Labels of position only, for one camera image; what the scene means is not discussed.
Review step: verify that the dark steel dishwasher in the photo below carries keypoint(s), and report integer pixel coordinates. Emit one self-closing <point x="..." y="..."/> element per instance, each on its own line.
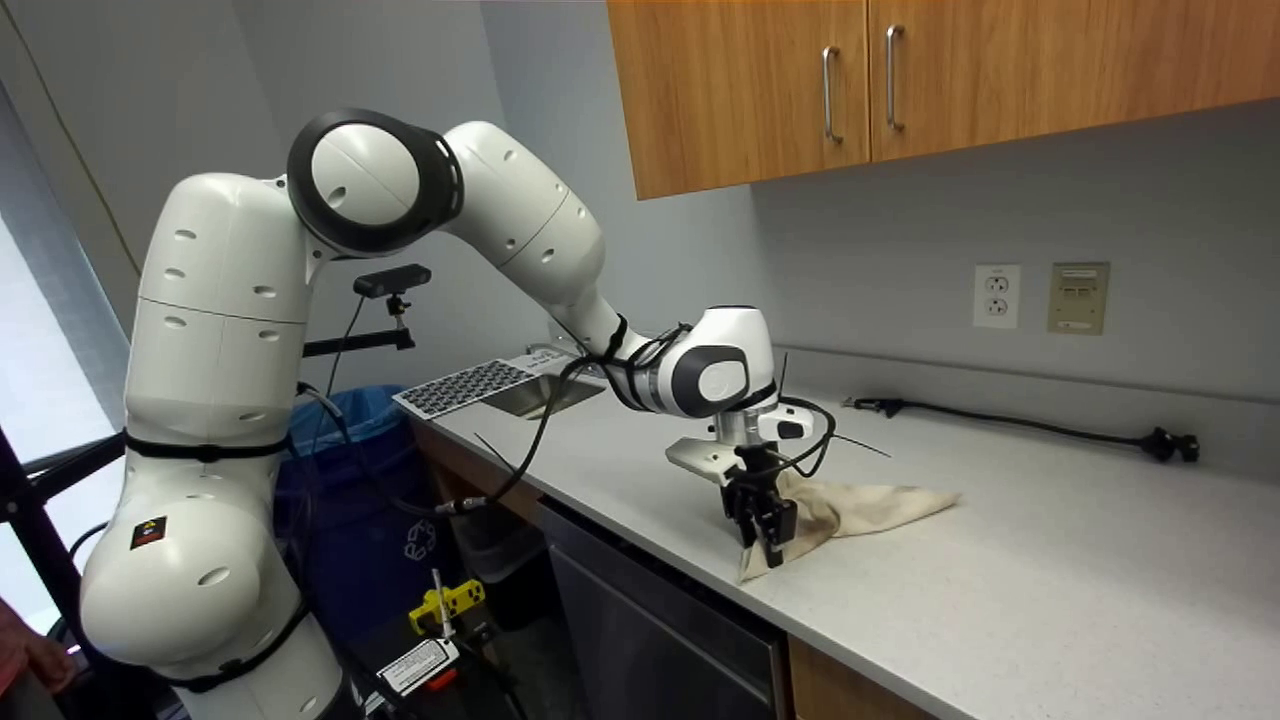
<point x="652" y="627"/>

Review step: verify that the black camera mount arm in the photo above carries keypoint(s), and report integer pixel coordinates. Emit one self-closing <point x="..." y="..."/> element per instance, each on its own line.
<point x="363" y="342"/>

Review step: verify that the white and red device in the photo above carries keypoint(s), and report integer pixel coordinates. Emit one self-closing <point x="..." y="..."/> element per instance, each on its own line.
<point x="422" y="662"/>

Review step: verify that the wide wooden cabinet door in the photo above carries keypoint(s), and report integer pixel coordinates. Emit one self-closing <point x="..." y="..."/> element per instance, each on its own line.
<point x="1064" y="66"/>

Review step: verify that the yellow clamp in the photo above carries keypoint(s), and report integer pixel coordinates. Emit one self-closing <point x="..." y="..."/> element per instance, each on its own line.
<point x="447" y="607"/>

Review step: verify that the wooden base cabinet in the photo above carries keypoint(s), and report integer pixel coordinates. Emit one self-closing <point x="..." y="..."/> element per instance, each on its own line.
<point x="842" y="691"/>

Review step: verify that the steel sink basin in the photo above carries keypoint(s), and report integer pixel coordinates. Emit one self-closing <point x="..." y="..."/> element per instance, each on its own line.
<point x="555" y="397"/>

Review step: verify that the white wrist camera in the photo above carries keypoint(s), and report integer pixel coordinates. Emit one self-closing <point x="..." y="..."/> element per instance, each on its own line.
<point x="706" y="462"/>

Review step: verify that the wooden sink cabinet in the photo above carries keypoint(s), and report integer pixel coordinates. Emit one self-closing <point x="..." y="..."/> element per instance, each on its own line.
<point x="463" y="475"/>

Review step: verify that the black exterior camera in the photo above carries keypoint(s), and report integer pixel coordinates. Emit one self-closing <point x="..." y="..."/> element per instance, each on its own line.
<point x="395" y="281"/>

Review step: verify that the beige stained towel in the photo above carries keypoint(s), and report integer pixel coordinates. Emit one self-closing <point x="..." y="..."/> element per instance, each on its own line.
<point x="864" y="511"/>

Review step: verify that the chrome faucet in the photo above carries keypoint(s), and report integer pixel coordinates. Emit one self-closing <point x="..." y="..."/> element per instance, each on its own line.
<point x="555" y="357"/>

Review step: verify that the blue recycling bin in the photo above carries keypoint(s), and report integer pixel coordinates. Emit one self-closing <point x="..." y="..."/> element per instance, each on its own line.
<point x="367" y="520"/>

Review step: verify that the black metal stand frame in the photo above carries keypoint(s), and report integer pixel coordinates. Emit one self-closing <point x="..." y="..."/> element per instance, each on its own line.
<point x="41" y="535"/>

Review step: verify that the person forearm red sleeve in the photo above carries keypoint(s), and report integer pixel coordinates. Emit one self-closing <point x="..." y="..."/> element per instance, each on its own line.
<point x="26" y="646"/>

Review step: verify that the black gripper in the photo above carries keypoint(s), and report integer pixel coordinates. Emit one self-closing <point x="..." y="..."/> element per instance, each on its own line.
<point x="759" y="482"/>

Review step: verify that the beige wall plate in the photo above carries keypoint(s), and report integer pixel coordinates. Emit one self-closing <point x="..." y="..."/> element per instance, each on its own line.
<point x="1076" y="299"/>

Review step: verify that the white electrical outlet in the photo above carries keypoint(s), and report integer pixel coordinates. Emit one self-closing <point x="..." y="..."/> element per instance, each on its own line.
<point x="999" y="299"/>

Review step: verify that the narrow wooden cabinet door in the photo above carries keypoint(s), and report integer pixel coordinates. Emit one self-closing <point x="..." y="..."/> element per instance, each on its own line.
<point x="747" y="83"/>

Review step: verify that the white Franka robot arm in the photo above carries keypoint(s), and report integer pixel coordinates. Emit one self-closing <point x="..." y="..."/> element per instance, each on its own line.
<point x="214" y="346"/>

